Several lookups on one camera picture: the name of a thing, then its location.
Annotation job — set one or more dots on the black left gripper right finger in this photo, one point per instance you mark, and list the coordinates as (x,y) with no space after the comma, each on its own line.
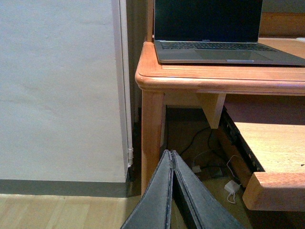
(198,207)

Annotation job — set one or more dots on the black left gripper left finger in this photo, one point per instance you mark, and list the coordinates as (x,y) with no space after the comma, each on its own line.
(154,208)

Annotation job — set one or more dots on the white power adapter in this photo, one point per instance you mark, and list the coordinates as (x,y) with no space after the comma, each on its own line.
(232,187)

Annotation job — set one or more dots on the power strip on floor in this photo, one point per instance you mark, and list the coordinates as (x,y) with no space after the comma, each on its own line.
(209,172)

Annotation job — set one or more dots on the wooden keyboard tray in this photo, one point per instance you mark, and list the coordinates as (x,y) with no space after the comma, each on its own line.
(273,144)

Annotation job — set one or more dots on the wooden desk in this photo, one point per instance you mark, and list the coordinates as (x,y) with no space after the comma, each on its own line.
(208,85)

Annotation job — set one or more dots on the grey open laptop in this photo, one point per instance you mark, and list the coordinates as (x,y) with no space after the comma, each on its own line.
(213,32)

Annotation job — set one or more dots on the white wall pipe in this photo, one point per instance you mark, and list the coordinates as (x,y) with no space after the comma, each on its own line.
(126,78)

